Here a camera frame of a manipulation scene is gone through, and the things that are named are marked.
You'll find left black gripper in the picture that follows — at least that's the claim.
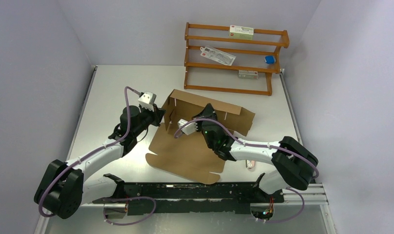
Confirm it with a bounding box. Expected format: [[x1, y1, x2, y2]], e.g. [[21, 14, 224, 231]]
[[133, 103, 167, 137]]

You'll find brown cardboard box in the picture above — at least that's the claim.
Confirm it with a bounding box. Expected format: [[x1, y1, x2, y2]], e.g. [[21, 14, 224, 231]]
[[146, 89, 255, 184]]

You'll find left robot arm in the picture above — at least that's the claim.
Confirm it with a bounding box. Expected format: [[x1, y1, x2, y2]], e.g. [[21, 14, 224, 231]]
[[34, 105, 166, 219]]

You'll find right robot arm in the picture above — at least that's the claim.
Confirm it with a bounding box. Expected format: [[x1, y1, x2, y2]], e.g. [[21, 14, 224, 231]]
[[189, 104, 319, 202]]

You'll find grey white box lower shelf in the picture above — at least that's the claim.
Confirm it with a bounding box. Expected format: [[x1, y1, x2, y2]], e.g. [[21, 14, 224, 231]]
[[238, 70, 258, 79]]

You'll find green white box top shelf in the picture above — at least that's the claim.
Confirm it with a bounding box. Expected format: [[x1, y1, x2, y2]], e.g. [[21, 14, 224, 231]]
[[229, 25, 254, 40]]

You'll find orange wooden shelf rack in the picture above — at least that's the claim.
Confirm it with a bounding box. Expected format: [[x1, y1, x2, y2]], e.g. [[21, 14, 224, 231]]
[[183, 22, 290, 96]]

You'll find white plastic packet on shelf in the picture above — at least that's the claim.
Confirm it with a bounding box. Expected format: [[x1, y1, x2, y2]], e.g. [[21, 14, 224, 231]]
[[200, 46, 236, 66]]

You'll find pink white small device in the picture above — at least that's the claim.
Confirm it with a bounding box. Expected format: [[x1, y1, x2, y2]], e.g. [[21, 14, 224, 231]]
[[245, 160, 256, 170]]

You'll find blue small object on shelf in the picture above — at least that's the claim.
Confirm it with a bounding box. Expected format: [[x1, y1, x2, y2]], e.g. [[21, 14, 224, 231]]
[[264, 56, 277, 64]]

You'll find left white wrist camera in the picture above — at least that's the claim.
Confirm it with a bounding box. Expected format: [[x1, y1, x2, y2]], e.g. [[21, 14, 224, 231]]
[[138, 91, 157, 111]]

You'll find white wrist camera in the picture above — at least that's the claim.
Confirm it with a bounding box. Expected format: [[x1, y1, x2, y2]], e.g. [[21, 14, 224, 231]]
[[138, 91, 157, 111], [177, 119, 197, 135]]

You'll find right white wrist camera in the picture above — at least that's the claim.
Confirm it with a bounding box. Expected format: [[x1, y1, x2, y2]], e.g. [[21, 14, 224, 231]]
[[177, 119, 197, 135]]

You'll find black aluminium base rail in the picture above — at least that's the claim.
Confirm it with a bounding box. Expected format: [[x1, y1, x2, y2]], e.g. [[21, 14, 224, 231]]
[[80, 181, 329, 215]]

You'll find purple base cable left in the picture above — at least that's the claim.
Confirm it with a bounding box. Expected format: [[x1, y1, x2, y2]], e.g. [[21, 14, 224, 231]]
[[102, 197, 157, 227]]

